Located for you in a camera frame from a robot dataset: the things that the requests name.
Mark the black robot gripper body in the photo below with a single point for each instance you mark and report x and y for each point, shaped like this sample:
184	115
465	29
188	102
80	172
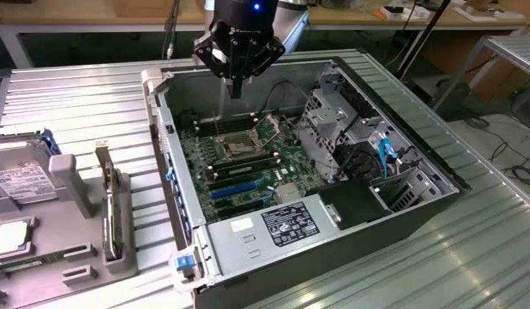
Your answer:
244	19

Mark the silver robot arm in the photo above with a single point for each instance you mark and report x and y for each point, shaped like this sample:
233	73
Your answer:
291	19

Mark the black RAM slot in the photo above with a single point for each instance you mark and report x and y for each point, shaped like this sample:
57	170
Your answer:
224	117
225	121
244	161
228	128
245	164
227	125
243	157

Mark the thin metal locking lever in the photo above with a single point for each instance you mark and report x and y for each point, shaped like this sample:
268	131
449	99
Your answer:
215	125

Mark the metal socket cover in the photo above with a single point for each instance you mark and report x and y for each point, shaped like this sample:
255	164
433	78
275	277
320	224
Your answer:
267	127

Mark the silver metal disk cage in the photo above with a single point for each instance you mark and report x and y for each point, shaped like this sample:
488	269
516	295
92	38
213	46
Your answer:
323	116

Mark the CPU socket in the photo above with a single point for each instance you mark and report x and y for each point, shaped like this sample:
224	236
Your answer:
239	146

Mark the wooden desk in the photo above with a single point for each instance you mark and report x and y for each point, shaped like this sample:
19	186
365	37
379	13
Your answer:
97	14

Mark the green motherboard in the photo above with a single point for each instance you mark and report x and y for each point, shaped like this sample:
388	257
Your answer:
291	151

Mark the green RAM stick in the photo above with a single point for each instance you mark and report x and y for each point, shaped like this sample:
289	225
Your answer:
33	259
245	170

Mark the black tripod pole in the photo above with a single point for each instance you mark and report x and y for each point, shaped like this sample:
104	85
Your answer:
424	35

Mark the blue card retention clip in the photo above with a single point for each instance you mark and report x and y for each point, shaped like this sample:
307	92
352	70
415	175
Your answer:
176	189
185	227
184	214
180	201
168	172

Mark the white cardboard box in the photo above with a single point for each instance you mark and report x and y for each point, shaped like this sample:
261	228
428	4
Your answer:
420	14

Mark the long black expansion slot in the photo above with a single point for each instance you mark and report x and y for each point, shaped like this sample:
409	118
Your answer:
245	213
236	184
244	206

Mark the brown cardboard box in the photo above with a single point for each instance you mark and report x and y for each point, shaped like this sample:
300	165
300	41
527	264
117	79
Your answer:
445	45

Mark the blue expansion slot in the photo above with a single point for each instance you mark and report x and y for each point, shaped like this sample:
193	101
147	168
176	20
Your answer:
235	192

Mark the silver chipset heatsink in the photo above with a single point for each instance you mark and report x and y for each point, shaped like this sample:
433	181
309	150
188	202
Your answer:
287	191

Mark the black floor bag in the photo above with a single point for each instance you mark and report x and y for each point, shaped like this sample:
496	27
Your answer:
453	93

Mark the short black expansion slot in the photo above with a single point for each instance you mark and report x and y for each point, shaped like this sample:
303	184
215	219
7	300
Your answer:
223	202

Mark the white foam piece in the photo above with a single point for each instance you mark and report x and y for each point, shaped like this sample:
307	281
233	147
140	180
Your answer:
475	14

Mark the black plastic shroud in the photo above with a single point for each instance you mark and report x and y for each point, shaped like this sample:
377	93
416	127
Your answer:
355	206

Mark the silver disk bay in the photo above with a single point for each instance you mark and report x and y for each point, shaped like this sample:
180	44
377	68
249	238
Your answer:
420	186

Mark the silver hard disk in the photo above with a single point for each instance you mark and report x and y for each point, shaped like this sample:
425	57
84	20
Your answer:
16	174

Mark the grey power supply unit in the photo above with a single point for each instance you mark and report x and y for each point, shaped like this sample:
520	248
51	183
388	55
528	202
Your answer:
239	248

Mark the grey parts rack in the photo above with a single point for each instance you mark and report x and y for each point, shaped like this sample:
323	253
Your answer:
59	225

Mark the blue case latch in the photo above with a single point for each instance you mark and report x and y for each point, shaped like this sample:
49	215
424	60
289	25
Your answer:
184	262

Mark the black open PC case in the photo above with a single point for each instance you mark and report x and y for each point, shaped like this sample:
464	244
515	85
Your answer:
333	264

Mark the silver CPU chip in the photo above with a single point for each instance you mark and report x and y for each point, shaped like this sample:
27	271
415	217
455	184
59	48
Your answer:
7	235

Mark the blue plastic disk bracket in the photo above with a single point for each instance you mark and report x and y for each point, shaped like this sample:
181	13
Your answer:
51	141

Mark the aluminium slat frame table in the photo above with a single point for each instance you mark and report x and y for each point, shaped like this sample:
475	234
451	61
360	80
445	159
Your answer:
519	51

